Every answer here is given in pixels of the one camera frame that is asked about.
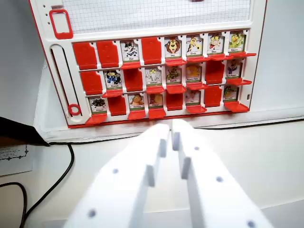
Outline black cable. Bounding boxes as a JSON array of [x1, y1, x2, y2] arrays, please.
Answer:
[[0, 182, 27, 216], [20, 142, 75, 228]]

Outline red flap of monkey card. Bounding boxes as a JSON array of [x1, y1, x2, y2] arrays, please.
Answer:
[[207, 54, 234, 61]]

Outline white printed paper sheet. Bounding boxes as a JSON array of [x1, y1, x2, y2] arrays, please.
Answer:
[[0, 144, 33, 177]]

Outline red flap of parrot card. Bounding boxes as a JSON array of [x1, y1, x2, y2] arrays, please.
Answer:
[[228, 52, 257, 58]]

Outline red and white game board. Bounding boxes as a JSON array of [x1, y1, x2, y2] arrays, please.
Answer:
[[28, 0, 268, 129]]

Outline monkey picture card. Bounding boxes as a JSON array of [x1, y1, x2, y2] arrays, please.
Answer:
[[208, 33, 224, 56]]

